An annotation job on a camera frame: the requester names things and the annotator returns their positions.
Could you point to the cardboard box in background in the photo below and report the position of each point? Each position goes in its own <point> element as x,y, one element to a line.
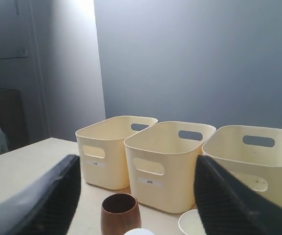
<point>13,130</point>

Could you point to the white paper cup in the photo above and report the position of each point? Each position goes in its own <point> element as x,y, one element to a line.
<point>190,223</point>

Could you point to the cream bin left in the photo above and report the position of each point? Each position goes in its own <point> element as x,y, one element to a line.
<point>102,150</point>

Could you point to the brown wooden cup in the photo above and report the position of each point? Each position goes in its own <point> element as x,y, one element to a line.
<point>120,213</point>

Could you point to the cream bin right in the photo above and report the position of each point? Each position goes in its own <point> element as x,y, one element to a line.
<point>252,154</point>

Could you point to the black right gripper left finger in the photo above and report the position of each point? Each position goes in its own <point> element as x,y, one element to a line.
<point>48,205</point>

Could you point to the cream bin middle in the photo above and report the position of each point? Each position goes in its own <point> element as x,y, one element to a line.
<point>161,164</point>

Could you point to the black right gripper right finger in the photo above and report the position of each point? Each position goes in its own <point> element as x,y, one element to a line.
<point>226,206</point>

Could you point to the cream bin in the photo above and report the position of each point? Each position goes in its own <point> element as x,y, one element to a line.
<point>102,150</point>
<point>252,154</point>
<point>161,164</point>

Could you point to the clear plastic cup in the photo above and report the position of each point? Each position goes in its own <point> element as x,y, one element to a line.
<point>139,231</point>

